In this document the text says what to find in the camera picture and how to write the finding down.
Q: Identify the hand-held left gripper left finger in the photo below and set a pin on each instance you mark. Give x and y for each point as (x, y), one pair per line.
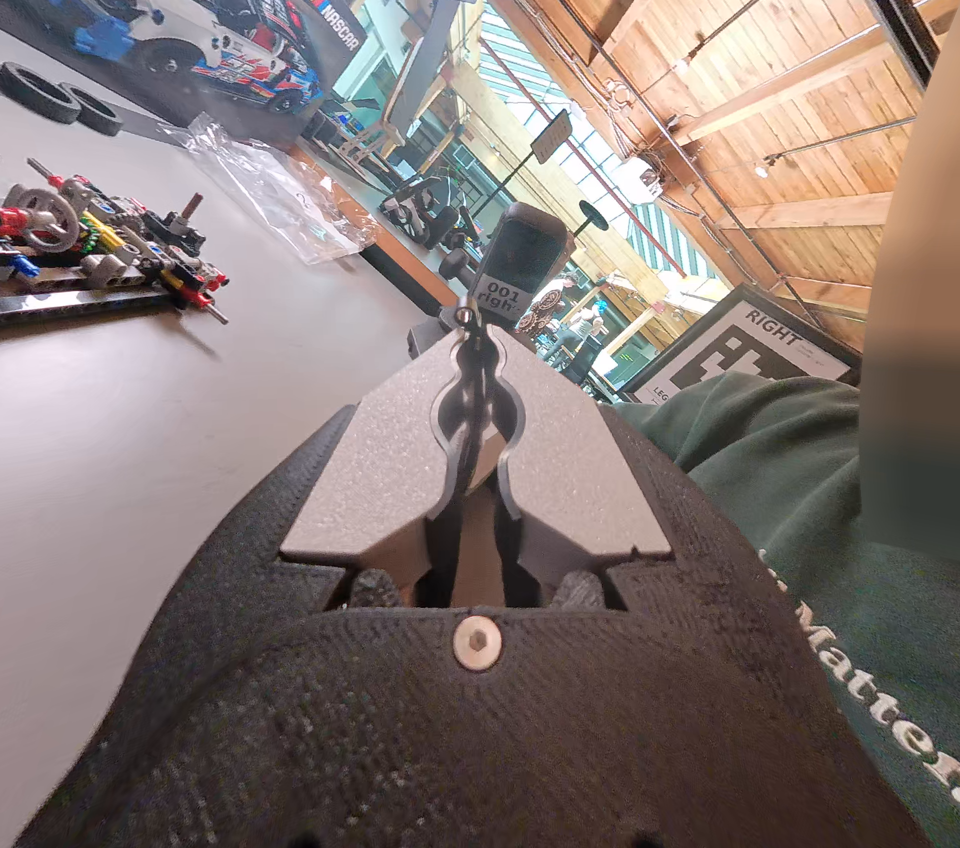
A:
(360, 480)

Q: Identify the black stickered lego panel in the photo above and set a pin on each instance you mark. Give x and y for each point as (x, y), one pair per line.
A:
(475, 413)

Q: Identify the lego car chassis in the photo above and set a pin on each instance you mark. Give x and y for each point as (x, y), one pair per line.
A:
(97, 240)

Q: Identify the black lego tire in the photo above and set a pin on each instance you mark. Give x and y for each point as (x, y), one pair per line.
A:
(37, 91)
(96, 111)

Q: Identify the clear plastic bag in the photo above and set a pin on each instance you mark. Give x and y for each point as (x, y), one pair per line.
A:
(277, 195)

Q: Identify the grey table with wooden edge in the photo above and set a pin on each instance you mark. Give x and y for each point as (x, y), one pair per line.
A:
(397, 263)

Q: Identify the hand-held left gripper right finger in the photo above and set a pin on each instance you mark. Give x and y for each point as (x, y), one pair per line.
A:
(585, 480)

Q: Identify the black and white device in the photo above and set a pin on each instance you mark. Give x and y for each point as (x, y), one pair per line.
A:
(420, 214)

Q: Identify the black sign on pole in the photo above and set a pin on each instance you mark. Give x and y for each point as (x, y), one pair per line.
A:
(553, 133)

